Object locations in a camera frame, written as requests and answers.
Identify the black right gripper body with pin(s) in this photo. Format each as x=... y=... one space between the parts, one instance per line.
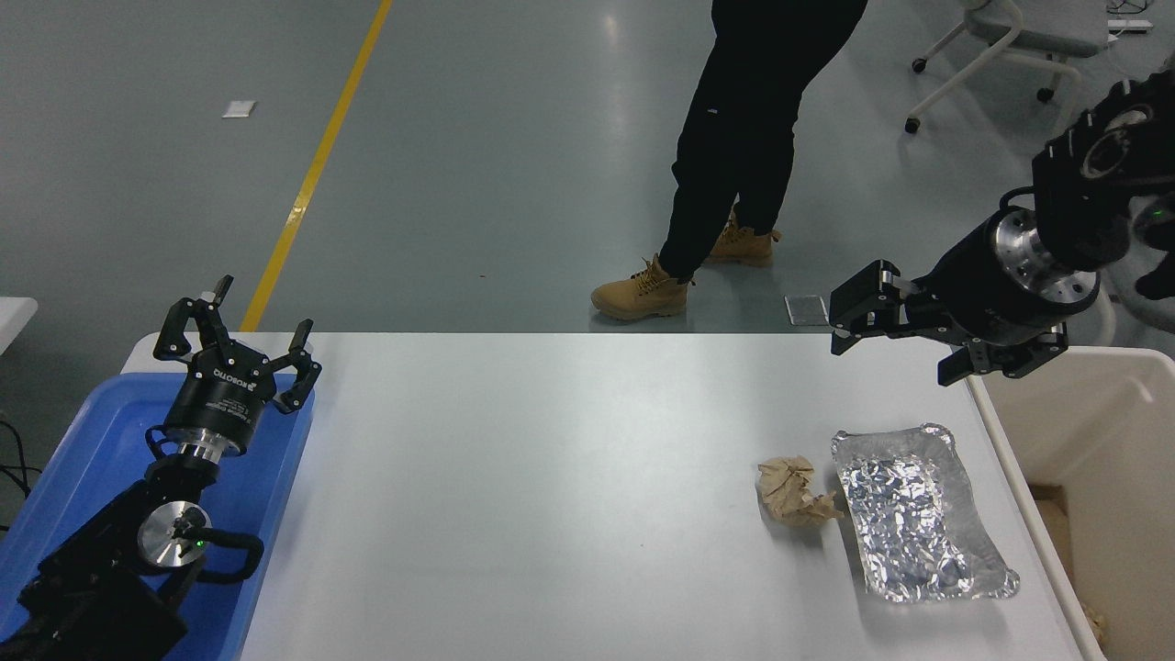
x=978 y=289

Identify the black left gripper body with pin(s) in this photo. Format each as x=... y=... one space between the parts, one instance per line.
x=225 y=390

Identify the silver foil plate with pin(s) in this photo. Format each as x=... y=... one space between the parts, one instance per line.
x=913 y=514

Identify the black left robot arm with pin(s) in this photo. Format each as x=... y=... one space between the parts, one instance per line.
x=101 y=560

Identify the metal floor plate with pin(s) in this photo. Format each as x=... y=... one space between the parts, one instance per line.
x=806 y=310

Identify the large pale bin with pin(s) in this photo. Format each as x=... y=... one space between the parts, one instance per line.
x=1083 y=422

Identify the blue plastic tray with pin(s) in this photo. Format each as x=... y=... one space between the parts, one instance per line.
x=92 y=431

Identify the white side table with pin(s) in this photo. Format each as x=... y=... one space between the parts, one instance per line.
x=14 y=321

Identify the crumpled tan paper ball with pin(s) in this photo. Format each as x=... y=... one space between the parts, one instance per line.
x=791 y=496

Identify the person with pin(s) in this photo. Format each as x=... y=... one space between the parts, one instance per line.
x=744 y=119

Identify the crumpled tan paper scrap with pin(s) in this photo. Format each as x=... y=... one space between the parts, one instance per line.
x=1094 y=622

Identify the white power strip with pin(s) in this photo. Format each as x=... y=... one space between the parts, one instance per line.
x=1129 y=24

